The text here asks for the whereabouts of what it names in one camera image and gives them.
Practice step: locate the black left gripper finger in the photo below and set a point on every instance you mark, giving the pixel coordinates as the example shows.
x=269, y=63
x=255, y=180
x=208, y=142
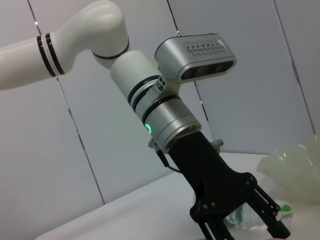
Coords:
x=270, y=212

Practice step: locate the clear bottle green label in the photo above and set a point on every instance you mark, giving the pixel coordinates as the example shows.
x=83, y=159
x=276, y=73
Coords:
x=286, y=213

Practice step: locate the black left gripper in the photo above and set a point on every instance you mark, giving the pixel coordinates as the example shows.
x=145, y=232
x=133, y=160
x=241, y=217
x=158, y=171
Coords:
x=200, y=170

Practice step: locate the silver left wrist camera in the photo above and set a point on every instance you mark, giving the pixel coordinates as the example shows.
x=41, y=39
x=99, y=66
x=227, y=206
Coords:
x=175, y=57

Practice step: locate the green translucent fruit plate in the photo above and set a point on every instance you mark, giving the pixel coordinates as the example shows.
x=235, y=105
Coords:
x=295, y=170

